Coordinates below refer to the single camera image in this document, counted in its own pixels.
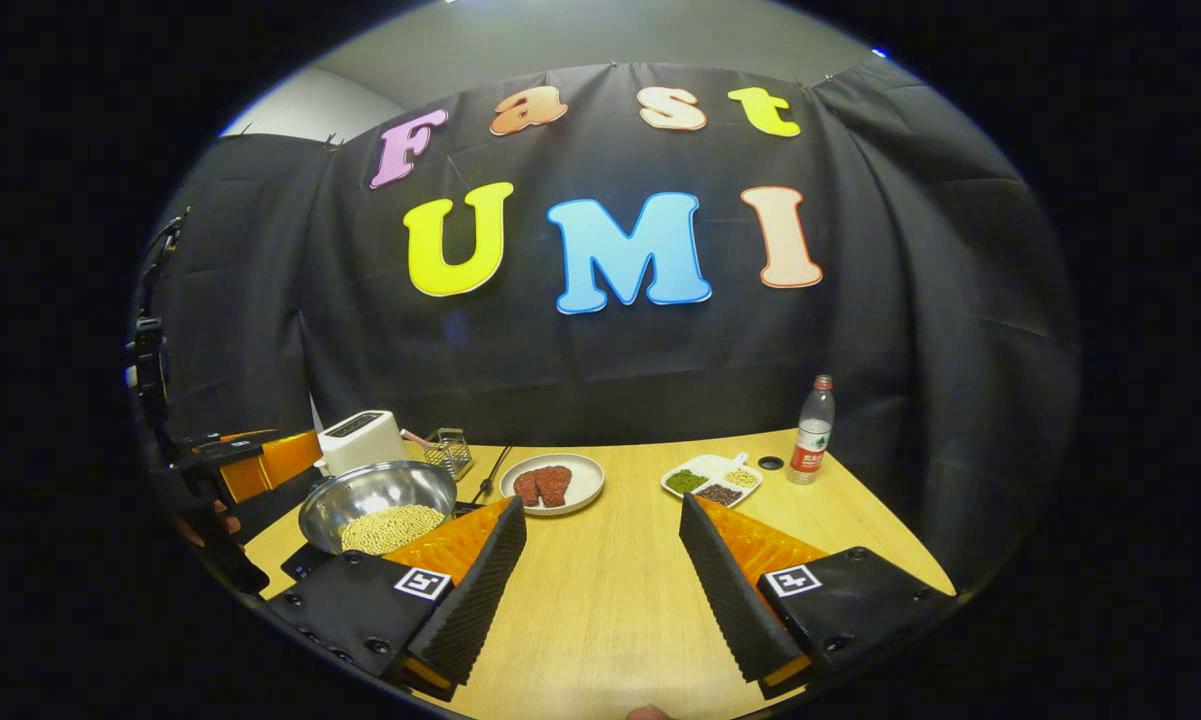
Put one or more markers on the stainless steel pot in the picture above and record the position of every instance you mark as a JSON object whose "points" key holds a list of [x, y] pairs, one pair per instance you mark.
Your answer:
{"points": [[370, 490]]}

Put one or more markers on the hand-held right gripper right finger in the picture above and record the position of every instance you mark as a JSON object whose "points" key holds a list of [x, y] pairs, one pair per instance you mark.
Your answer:
{"points": [[735, 600]]}

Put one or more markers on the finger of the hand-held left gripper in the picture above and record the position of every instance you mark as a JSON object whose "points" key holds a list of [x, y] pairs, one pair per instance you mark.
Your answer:
{"points": [[280, 465], [245, 436]]}

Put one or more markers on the clear water bottle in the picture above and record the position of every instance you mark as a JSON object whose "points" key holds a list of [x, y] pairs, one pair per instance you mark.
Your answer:
{"points": [[812, 440]]}

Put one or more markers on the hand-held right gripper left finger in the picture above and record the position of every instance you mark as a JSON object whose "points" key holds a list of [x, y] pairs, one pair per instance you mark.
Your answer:
{"points": [[475, 600]]}

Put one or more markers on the black induction cooktop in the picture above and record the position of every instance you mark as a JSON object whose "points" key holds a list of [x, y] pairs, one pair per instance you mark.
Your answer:
{"points": [[305, 565]]}

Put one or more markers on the white round plate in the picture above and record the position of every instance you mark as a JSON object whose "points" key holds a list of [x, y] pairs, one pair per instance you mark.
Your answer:
{"points": [[585, 480]]}

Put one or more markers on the white divided bean dish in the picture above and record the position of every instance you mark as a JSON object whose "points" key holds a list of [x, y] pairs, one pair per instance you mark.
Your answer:
{"points": [[710, 480]]}

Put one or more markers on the pink striped straw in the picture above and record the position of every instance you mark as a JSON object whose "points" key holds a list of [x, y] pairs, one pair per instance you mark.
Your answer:
{"points": [[415, 438]]}

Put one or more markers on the pile of soybeans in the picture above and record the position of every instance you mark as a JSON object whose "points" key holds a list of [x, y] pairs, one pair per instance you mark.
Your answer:
{"points": [[390, 528]]}

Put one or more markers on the black camera stand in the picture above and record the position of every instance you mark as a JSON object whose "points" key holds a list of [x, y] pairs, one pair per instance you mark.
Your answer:
{"points": [[148, 360]]}

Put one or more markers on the white toaster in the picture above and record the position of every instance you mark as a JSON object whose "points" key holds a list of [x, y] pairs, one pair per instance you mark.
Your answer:
{"points": [[360, 445]]}

